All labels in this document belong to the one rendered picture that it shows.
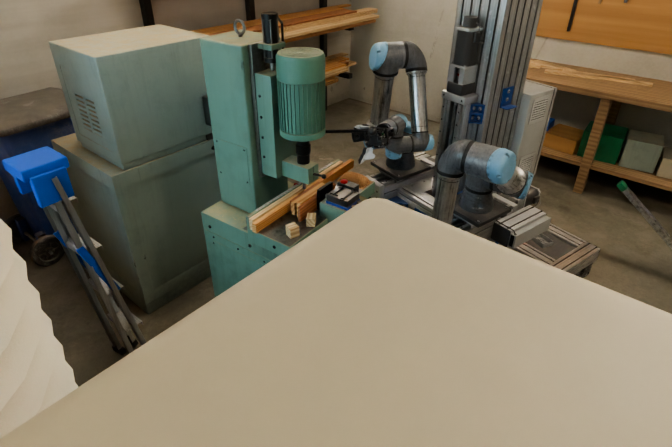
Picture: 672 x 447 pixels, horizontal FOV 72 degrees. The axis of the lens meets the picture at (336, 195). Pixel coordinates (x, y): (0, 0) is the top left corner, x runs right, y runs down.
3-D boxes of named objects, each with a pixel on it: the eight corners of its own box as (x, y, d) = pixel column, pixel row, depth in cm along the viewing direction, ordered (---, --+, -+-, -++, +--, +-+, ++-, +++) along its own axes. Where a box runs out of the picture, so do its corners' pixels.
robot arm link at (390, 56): (393, 152, 231) (410, 47, 196) (364, 155, 229) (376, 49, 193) (386, 139, 240) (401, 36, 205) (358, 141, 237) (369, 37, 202)
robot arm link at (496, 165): (503, 165, 200) (469, 136, 154) (538, 176, 192) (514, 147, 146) (493, 192, 201) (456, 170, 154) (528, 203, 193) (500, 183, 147)
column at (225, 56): (255, 217, 199) (239, 46, 163) (219, 201, 210) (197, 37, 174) (289, 195, 215) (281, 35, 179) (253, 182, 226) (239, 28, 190)
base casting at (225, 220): (303, 277, 179) (303, 259, 175) (202, 228, 207) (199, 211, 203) (364, 224, 211) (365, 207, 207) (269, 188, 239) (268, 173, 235)
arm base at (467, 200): (473, 193, 216) (476, 174, 211) (500, 207, 205) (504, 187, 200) (451, 202, 208) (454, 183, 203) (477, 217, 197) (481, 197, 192)
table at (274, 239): (311, 271, 163) (310, 257, 160) (247, 241, 178) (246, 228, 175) (393, 199, 206) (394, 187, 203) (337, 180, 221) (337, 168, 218)
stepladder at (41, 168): (134, 383, 222) (25, 177, 154) (105, 357, 235) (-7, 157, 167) (162, 359, 232) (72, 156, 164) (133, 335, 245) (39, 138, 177)
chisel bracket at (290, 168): (308, 188, 185) (308, 169, 180) (281, 178, 192) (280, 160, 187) (319, 181, 190) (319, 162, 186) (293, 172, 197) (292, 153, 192)
